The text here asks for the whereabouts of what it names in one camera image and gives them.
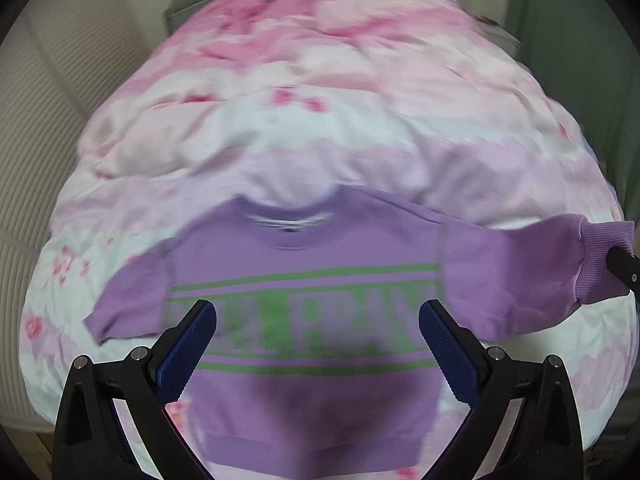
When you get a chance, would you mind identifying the purple sweatshirt green print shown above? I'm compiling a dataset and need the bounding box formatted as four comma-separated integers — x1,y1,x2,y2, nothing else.
85,186,634,479

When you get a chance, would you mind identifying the green curtain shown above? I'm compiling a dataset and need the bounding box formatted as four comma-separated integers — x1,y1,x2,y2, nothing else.
506,0,639,220

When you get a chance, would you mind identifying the pink floral duvet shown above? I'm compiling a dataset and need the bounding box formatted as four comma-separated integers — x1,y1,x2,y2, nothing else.
20,0,638,479

